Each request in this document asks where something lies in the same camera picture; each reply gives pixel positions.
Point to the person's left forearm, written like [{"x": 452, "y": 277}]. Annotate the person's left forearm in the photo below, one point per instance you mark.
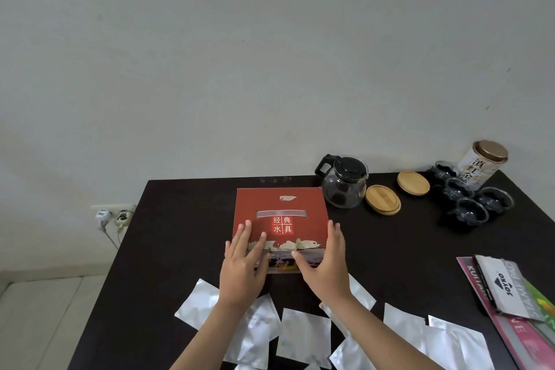
[{"x": 208, "y": 339}]

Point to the person's left hand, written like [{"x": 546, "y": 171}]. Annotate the person's left hand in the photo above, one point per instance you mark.
[{"x": 240, "y": 278}]

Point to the white packet black logo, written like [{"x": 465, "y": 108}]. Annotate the white packet black logo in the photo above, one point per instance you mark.
[{"x": 498, "y": 283}]

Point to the pink packet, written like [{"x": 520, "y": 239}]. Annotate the pink packet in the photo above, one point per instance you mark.
[{"x": 520, "y": 339}]

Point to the white wall socket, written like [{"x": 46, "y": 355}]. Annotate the white wall socket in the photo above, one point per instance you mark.
[{"x": 112, "y": 207}]

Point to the dark wooden table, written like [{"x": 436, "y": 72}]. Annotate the dark wooden table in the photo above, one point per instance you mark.
[{"x": 173, "y": 231}]

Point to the group of silver foil pouches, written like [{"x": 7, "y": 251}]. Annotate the group of silver foil pouches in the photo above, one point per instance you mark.
[{"x": 303, "y": 335}]

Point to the white power plug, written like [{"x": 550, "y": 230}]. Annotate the white power plug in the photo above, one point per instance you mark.
[{"x": 103, "y": 215}]

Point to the green packet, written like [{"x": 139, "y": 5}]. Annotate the green packet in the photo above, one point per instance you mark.
[{"x": 544, "y": 307}]

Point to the bamboo coaster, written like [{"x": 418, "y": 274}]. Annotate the bamboo coaster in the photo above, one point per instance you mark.
[
  {"x": 413, "y": 183},
  {"x": 382, "y": 199}
]

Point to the person's right forearm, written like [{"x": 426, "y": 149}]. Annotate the person's right forearm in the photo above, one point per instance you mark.
[{"x": 377, "y": 339}]

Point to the person's right hand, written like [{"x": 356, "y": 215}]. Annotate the person's right hand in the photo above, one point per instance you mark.
[{"x": 331, "y": 274}]

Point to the white tea tin gold lid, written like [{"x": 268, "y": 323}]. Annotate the white tea tin gold lid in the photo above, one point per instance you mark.
[{"x": 479, "y": 166}]

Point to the glass cup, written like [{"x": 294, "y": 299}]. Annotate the glass cup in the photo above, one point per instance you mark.
[
  {"x": 444, "y": 170},
  {"x": 494, "y": 199},
  {"x": 458, "y": 188},
  {"x": 470, "y": 211}
]

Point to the glass teapot black lid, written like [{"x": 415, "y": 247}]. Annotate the glass teapot black lid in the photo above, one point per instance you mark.
[{"x": 344, "y": 187}]

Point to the red cardboard tea set box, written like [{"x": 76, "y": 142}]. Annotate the red cardboard tea set box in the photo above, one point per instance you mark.
[{"x": 277, "y": 205}]

